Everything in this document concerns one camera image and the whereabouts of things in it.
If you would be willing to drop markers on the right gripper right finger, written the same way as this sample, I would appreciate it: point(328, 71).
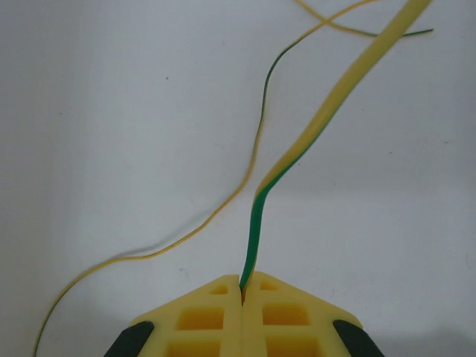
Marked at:
point(253, 323)

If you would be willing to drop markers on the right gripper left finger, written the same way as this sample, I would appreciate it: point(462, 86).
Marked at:
point(230, 323)

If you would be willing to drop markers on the white plastic tray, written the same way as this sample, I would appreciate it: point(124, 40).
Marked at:
point(111, 111)

